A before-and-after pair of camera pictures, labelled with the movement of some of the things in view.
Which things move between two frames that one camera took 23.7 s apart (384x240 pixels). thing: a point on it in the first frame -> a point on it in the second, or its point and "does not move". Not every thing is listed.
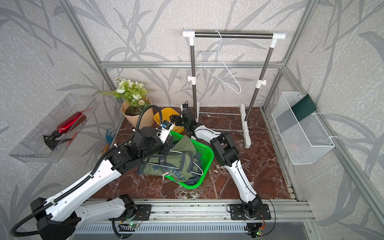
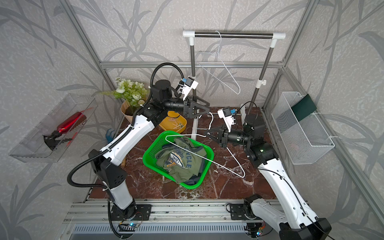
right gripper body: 179,121 -> 224,141
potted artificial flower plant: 135,99 does not move
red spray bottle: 51,140 does not move
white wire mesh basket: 305,141 does not move
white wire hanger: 175,151 -> 212,119
